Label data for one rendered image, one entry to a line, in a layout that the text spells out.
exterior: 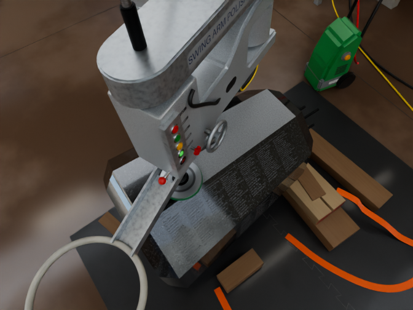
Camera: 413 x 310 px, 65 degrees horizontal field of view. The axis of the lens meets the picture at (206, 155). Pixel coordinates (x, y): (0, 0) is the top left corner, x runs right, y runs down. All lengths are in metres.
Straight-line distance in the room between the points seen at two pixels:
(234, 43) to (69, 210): 1.97
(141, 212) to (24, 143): 1.98
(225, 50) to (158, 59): 0.44
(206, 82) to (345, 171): 1.65
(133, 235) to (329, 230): 1.40
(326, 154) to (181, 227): 1.43
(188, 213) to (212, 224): 0.15
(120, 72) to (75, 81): 2.65
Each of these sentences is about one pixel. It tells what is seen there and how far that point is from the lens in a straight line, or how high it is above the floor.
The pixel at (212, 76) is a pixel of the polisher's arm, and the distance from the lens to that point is 1.26.
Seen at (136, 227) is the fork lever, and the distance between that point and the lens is 1.52.
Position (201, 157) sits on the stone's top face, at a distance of 1.71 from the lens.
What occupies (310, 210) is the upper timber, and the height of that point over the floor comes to 0.23.
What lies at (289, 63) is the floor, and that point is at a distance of 3.39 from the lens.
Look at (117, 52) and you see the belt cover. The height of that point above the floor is 1.74.
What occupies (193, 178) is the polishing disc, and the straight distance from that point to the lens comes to 1.63.
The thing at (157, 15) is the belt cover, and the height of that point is 1.74.
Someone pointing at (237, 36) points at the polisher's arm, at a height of 1.51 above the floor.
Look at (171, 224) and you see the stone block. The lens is 1.65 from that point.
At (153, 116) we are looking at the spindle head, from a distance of 0.99.
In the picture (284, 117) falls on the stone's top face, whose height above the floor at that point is 0.87.
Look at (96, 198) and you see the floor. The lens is 2.75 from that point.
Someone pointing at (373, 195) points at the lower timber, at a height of 0.11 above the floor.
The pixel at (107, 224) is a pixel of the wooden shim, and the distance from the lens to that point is 2.61.
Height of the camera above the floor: 2.36
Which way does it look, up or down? 60 degrees down
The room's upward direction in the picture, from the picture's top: 7 degrees counter-clockwise
